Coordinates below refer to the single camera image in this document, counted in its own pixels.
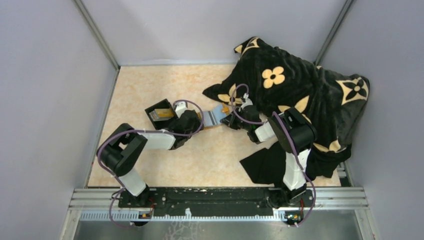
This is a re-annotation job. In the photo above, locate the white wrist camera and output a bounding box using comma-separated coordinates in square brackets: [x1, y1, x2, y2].
[174, 101, 188, 118]
[240, 93, 253, 109]

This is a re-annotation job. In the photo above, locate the aluminium front rail frame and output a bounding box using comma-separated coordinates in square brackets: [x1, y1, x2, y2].
[69, 187, 369, 222]

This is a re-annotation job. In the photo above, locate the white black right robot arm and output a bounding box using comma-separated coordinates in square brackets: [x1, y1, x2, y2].
[220, 103, 317, 206]

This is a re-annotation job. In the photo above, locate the black plastic box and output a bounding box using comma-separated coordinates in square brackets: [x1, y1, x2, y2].
[144, 98, 178, 130]

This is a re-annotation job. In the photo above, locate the black cloth piece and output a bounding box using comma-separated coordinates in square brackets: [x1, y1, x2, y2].
[239, 142, 286, 188]

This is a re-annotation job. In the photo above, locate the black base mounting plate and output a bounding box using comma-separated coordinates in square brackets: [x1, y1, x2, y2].
[118, 187, 313, 217]

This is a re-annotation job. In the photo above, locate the gold card in box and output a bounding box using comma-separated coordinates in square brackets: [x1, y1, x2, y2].
[148, 108, 175, 122]

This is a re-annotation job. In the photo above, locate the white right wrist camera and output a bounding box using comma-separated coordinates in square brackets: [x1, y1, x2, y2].
[240, 93, 253, 109]

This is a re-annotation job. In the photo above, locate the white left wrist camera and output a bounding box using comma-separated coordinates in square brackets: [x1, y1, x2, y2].
[174, 101, 188, 118]

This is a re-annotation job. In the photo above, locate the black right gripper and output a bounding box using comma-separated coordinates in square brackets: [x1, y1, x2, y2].
[221, 106, 252, 131]

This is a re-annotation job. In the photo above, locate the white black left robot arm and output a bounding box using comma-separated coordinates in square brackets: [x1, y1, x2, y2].
[96, 110, 204, 207]

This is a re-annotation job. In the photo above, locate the black floral blanket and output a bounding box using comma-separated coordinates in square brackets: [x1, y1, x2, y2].
[203, 36, 370, 180]

